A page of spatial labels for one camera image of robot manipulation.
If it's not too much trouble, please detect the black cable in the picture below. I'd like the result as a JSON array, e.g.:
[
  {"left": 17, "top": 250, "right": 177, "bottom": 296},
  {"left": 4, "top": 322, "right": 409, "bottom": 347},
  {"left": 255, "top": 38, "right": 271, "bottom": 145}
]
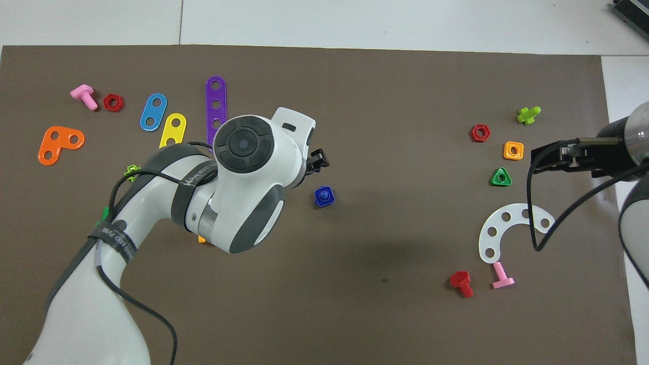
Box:
[
  {"left": 527, "top": 138, "right": 649, "bottom": 252},
  {"left": 94, "top": 141, "right": 178, "bottom": 365}
]

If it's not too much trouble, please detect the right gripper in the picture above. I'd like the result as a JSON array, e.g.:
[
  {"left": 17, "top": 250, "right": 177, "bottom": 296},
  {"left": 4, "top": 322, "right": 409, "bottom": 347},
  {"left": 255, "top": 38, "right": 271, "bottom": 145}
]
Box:
[{"left": 574, "top": 118, "right": 631, "bottom": 179}]

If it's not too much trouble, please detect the yellow two-hole plastic plate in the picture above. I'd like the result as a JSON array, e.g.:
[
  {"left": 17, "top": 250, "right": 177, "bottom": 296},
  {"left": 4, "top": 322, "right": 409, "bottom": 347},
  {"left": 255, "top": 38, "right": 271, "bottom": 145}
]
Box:
[{"left": 159, "top": 113, "right": 187, "bottom": 150}]

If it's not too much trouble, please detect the red plastic screw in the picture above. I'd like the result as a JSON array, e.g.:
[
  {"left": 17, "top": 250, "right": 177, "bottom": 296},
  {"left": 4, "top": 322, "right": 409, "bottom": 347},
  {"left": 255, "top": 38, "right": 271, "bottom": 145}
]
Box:
[{"left": 449, "top": 271, "right": 475, "bottom": 299}]

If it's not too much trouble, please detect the orange angled plastic plate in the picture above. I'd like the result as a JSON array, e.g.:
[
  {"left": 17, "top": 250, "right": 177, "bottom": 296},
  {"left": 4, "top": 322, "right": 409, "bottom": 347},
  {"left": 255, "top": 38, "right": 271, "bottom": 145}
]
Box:
[{"left": 38, "top": 126, "right": 86, "bottom": 166}]

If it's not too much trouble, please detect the pink plastic screw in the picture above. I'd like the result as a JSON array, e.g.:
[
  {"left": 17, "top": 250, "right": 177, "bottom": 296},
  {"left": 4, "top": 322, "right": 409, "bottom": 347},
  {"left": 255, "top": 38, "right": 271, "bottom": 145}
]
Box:
[
  {"left": 69, "top": 84, "right": 99, "bottom": 112},
  {"left": 492, "top": 262, "right": 516, "bottom": 290}
]

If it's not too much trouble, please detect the white curved plastic plate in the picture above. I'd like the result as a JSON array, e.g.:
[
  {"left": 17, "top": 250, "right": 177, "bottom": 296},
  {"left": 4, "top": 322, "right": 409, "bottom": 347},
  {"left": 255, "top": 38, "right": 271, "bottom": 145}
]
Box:
[{"left": 478, "top": 203, "right": 556, "bottom": 265}]

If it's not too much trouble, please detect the lime green plastic screw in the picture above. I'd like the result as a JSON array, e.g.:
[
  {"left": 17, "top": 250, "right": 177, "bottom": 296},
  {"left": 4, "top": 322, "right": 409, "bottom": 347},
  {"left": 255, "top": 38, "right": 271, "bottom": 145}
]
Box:
[{"left": 516, "top": 106, "right": 542, "bottom": 126}]

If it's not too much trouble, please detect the blue two-hole plastic plate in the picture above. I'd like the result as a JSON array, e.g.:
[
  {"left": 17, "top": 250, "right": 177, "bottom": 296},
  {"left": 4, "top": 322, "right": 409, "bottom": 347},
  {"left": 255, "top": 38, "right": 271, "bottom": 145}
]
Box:
[{"left": 139, "top": 93, "right": 168, "bottom": 132}]

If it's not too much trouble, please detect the green triangular plastic nut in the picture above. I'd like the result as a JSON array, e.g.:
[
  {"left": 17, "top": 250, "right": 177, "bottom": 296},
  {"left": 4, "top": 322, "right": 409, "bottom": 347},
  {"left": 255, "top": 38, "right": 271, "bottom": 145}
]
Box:
[{"left": 490, "top": 167, "right": 513, "bottom": 188}]

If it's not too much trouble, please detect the purple plastic hole strip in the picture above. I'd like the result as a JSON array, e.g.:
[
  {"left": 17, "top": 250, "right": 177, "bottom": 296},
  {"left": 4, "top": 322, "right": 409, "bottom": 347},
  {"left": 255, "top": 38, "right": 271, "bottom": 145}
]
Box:
[{"left": 205, "top": 76, "right": 227, "bottom": 149}]

